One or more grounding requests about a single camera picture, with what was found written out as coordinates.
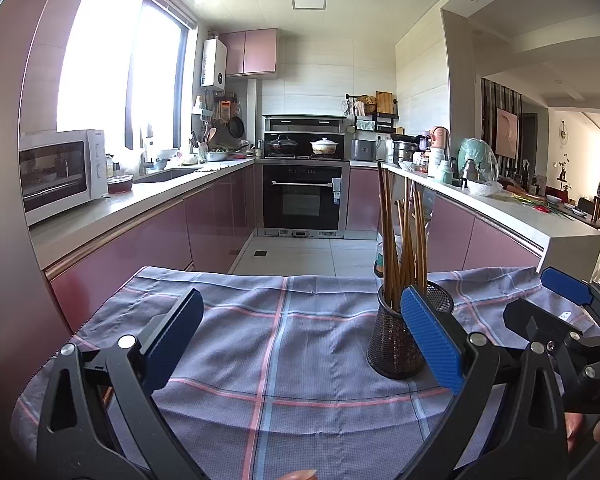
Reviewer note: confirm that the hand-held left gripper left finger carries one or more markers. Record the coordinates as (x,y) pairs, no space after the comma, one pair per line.
(175,340)

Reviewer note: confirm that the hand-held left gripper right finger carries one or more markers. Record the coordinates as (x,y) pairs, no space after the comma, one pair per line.
(430,340)

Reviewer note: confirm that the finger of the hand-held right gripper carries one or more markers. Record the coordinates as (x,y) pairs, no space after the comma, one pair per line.
(535,320)
(565,285)

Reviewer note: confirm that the black mesh holder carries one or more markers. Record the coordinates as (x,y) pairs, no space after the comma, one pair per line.
(390,350)

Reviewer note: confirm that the bunch of wooden chopsticks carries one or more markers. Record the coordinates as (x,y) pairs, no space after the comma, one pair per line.
(386,235)

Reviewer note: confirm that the person's right hand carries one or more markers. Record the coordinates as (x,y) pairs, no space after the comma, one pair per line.
(576,430)

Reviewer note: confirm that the person's left hand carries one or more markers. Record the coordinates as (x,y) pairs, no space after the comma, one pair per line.
(300,475)

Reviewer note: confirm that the plastic oil bottle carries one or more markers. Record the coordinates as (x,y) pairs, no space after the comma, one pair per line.
(378,266)

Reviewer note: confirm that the grey-blue plaid cloth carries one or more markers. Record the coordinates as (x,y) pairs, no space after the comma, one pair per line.
(280,360)

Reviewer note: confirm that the pink base cabinets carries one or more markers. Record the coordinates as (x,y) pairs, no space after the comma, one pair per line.
(210,230)
(460,235)

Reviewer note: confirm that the white bowl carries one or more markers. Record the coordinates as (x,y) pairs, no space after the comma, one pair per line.
(484,189)

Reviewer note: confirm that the dark red lidded bowl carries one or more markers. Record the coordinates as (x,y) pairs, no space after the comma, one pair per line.
(120,185)

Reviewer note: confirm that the kitchen sink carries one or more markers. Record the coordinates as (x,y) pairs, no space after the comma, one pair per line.
(162,175)

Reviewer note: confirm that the light green jar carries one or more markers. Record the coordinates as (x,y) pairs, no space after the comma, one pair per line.
(443,172)

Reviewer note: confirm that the steel faucet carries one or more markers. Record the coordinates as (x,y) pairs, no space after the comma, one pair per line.
(145,157)

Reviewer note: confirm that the black built-in oven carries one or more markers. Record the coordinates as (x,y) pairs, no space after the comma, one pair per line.
(300,200)

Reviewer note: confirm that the basin with vegetables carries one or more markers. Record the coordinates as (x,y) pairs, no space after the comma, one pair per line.
(217,156)

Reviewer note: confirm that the pink kettle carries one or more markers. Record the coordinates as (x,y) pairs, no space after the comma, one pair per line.
(440,137)

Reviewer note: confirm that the silver rice cooker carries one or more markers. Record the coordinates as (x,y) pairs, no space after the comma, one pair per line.
(363,150)

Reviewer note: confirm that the white microwave oven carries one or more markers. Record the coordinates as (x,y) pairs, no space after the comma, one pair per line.
(55,175)

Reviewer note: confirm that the white casserole pot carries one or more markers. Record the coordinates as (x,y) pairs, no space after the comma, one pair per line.
(325,146)

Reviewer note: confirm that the hanging frying pan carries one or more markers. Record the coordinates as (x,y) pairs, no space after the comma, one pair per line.
(236,127)

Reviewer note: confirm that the black lidded pot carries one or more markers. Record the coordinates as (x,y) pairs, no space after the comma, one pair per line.
(284,145)

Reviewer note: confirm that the wooden board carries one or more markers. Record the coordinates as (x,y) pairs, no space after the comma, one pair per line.
(385,102)

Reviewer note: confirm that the black range hood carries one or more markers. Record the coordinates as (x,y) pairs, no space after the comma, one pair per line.
(305,124)

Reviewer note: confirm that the white water heater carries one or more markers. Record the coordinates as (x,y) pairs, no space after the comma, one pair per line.
(214,62)

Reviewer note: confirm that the large kitchen window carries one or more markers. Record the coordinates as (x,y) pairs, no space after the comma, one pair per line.
(100,60)

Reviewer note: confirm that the wall clock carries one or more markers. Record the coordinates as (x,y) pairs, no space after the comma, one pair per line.
(563,131)

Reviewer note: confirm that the framed wall picture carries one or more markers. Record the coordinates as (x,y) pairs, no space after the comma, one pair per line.
(507,132)

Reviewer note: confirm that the black wall rack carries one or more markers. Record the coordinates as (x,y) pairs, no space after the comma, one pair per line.
(372,120)

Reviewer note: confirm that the pink wall cabinet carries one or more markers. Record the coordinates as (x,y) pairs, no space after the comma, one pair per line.
(250,52)

